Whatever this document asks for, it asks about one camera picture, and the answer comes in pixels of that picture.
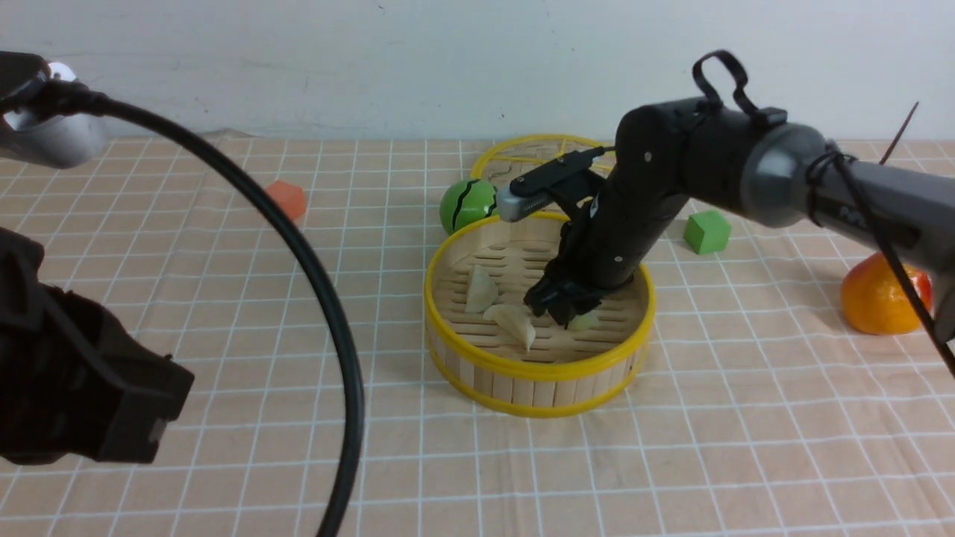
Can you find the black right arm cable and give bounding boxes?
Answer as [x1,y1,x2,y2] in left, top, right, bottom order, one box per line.
[806,145,955,377]

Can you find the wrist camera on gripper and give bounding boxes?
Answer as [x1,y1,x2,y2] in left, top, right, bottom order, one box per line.
[1,51,109,170]

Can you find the pale green dumpling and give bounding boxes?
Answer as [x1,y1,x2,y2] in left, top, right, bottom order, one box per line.
[464,265,499,313]
[567,310,601,332]

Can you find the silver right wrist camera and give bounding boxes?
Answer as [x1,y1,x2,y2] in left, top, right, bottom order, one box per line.
[495,146,608,223]

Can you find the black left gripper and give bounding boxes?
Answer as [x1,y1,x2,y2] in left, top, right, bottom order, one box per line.
[1,229,195,466]

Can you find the bamboo steamer lid yellow rim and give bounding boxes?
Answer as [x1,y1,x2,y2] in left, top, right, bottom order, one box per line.
[469,134,610,188]

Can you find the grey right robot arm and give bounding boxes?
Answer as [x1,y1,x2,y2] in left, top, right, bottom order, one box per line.
[525,50,954,343]

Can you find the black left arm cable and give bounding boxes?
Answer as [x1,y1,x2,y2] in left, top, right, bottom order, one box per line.
[45,78,366,537]

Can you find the beige checkered tablecloth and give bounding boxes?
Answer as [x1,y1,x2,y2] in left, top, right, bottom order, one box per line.
[1,134,953,536]

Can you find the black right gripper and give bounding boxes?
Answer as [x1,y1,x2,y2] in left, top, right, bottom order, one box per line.
[523,175,689,327]

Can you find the bamboo steamer tray yellow rim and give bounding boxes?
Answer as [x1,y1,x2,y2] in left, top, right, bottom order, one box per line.
[424,212,657,418]

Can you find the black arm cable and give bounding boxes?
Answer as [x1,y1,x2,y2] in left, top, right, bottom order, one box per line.
[45,78,366,537]
[806,145,955,377]

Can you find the orange toy pear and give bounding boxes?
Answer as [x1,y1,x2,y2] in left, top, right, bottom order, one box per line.
[840,252,921,336]

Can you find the green toy watermelon ball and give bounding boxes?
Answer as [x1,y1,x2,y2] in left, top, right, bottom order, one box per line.
[439,179,497,235]

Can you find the green foam cube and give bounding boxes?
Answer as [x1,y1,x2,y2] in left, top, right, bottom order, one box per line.
[683,210,733,255]

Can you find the white dumpling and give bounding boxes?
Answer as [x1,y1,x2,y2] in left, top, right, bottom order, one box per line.
[482,304,536,351]

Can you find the orange foam cube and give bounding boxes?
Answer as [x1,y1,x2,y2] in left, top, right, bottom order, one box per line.
[265,180,308,223]

